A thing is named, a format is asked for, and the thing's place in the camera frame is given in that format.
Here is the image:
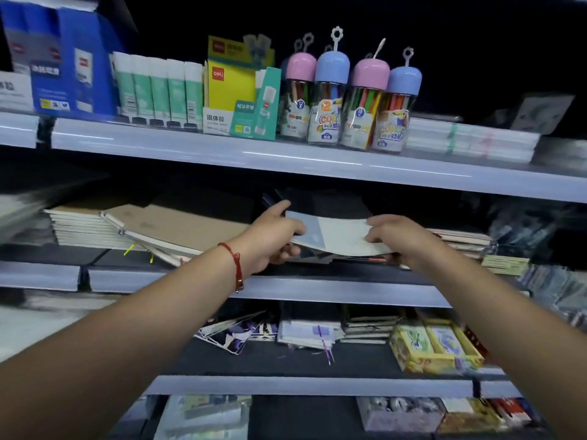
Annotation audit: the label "person's left hand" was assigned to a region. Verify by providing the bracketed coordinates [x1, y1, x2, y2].
[231, 200, 306, 277]

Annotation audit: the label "person's right hand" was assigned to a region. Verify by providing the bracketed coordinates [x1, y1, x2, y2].
[364, 214, 445, 270]

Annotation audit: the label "blue and white notebook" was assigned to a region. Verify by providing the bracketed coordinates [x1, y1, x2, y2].
[285, 211, 393, 257]

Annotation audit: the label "person's right forearm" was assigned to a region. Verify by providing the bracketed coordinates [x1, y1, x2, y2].
[409, 245, 587, 440]

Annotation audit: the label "person's left forearm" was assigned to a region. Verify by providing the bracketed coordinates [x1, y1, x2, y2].
[0, 242, 250, 440]

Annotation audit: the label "grey metal shelf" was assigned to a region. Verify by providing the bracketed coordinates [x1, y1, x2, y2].
[0, 111, 587, 204]
[144, 336, 523, 399]
[0, 245, 533, 309]

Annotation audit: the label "stack of thin notebooks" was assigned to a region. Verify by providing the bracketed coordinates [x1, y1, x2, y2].
[426, 229, 493, 262]

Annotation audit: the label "stack of dark notebooks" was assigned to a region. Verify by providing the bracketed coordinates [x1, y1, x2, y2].
[340, 306, 404, 345]

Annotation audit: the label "white notebook with purple ribbon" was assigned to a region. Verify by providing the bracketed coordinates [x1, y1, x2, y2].
[277, 318, 345, 351]

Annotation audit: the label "brown kraft cover notebook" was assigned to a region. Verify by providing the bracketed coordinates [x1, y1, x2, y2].
[101, 203, 250, 267]

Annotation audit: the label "blue cap marker jar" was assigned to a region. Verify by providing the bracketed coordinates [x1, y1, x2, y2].
[371, 47, 423, 154]
[307, 26, 350, 145]

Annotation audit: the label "purple illustrated card packs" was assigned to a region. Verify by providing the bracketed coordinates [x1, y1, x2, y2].
[194, 310, 279, 355]

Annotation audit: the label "yellow crayon box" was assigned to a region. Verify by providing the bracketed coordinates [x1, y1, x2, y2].
[422, 318, 485, 369]
[390, 321, 457, 375]

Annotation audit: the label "pink cap marker jar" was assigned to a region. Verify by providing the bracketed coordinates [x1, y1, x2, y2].
[339, 38, 391, 151]
[280, 33, 318, 141]

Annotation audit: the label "teal glue stick packet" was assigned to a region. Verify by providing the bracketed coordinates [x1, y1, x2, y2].
[230, 67, 282, 141]

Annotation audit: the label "stack of white paper packs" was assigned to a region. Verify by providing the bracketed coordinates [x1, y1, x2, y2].
[404, 115, 541, 163]

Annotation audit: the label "yellow shelf price label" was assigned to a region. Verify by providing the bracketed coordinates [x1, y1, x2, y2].
[481, 255, 531, 276]

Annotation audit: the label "yellow glue stick display box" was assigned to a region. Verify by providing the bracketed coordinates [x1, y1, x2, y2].
[202, 35, 276, 137]

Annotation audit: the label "grey eraser box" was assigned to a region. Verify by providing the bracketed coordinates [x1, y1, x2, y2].
[356, 397, 445, 433]

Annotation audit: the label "row of green glue sticks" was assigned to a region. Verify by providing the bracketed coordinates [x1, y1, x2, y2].
[112, 51, 205, 131]

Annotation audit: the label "pale green packaged set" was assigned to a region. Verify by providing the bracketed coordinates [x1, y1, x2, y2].
[153, 395, 253, 440]

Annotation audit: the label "stack of kraft notebooks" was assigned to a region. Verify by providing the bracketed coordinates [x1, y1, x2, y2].
[44, 199, 138, 251]

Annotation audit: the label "yellow and red packets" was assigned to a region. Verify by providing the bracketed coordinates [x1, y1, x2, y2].
[436, 398, 535, 435]

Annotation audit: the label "blue display box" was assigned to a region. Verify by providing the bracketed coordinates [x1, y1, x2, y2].
[0, 1, 125, 119]

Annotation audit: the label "red string bracelet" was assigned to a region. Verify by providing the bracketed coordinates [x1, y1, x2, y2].
[218, 243, 244, 293]

